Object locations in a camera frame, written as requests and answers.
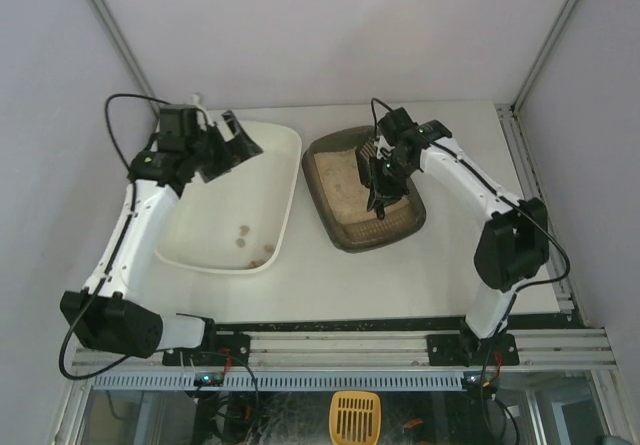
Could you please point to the yellow litter scoop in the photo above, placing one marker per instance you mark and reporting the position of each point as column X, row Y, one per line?
column 355, row 417

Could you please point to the grey slotted cable duct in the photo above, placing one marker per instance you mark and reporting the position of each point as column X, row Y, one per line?
column 282, row 381

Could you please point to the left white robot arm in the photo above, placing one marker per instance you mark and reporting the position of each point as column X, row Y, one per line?
column 108, row 314

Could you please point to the white plastic tray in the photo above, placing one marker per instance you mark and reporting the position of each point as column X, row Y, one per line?
column 201, row 232

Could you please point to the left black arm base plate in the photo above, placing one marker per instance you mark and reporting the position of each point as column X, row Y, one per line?
column 212, row 353

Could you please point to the dark brown litter box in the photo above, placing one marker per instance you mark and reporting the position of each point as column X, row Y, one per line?
column 331, row 173

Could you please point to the aluminium front rail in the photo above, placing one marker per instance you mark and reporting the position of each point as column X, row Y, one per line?
column 547, row 349

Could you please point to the black litter scoop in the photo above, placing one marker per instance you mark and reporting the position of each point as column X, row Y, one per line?
column 367, row 162

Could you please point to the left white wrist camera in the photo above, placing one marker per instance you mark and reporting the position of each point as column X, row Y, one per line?
column 196, row 102

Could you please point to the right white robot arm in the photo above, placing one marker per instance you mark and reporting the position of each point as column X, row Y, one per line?
column 513, row 243

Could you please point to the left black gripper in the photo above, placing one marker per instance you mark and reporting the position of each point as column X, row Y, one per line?
column 220, row 150

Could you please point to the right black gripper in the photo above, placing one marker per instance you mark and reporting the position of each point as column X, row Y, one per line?
column 377, row 183

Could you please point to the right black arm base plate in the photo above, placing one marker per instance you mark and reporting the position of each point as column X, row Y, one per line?
column 470, row 349

